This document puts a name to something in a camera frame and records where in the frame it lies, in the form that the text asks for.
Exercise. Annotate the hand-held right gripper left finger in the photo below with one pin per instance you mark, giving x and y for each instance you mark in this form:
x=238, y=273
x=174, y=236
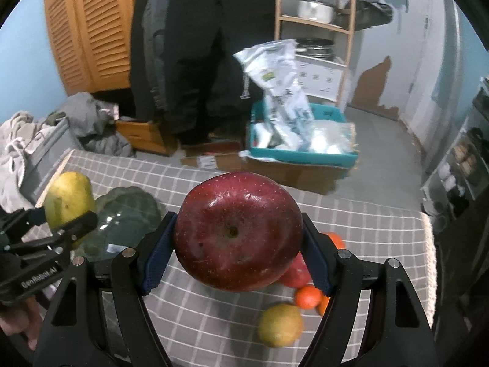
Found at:
x=158, y=254

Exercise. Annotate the small tangerine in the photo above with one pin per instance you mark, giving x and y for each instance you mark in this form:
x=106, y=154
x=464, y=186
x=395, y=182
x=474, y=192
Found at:
x=307, y=297
x=324, y=306

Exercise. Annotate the white patterned box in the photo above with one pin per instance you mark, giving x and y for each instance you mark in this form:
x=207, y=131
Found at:
x=319, y=80

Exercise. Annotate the teal box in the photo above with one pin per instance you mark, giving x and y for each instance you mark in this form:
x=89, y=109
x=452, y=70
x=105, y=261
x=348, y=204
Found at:
x=305, y=155

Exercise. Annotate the brown cardboard box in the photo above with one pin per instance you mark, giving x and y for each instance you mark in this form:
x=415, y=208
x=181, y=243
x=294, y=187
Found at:
x=290, y=174

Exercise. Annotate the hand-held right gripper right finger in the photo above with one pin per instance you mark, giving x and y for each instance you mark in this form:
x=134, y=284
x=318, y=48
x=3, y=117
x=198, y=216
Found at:
x=317, y=265

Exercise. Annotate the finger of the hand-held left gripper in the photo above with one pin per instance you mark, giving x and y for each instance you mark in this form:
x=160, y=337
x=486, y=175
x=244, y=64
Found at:
x=36, y=217
x=76, y=224

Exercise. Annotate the dark grey hanging jacket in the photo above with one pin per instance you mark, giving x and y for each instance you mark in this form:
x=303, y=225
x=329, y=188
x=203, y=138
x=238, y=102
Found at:
x=147, y=46

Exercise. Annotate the grey fabric storage bag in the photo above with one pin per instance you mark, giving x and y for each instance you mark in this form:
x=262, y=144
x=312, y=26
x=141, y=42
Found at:
x=42, y=149

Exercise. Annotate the clear plastic bags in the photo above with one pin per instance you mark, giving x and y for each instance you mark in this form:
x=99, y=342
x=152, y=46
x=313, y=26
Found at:
x=328, y=137
x=279, y=80

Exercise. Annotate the wooden drawer box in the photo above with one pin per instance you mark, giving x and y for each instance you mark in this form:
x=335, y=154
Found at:
x=141, y=133

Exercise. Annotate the dark green glass plate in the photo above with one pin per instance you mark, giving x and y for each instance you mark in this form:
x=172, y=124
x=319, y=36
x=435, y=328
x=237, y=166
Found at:
x=122, y=218

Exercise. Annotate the cluttered storage shelf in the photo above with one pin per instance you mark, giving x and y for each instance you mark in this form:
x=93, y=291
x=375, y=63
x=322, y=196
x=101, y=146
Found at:
x=458, y=160

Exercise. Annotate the stacked metal steamer pot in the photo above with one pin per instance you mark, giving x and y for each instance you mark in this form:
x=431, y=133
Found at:
x=315, y=47

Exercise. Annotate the grey crumpled garment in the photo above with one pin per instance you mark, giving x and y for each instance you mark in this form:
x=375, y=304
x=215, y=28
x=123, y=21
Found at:
x=95, y=122

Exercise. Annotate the wooden louvered cabinet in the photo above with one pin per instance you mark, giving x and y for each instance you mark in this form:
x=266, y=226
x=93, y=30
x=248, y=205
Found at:
x=84, y=26

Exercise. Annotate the dark red apple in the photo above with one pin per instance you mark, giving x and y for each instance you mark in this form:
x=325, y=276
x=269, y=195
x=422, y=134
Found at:
x=296, y=275
x=237, y=233

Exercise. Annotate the yellow mango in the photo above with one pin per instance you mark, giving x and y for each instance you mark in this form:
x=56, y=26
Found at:
x=280, y=325

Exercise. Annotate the olive green jacket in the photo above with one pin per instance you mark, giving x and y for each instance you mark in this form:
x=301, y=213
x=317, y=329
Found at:
x=366, y=11

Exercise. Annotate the wooden shelf rack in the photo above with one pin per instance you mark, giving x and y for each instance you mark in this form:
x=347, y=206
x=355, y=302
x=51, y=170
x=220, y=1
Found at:
x=280, y=7

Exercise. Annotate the black hanging coat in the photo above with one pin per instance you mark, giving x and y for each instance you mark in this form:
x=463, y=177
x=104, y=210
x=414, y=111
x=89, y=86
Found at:
x=206, y=46

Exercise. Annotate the white crumpled cloth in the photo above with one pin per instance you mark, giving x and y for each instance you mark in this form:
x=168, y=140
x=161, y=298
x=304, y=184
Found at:
x=15, y=141

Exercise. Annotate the orange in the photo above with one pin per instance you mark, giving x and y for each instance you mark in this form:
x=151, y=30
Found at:
x=336, y=239

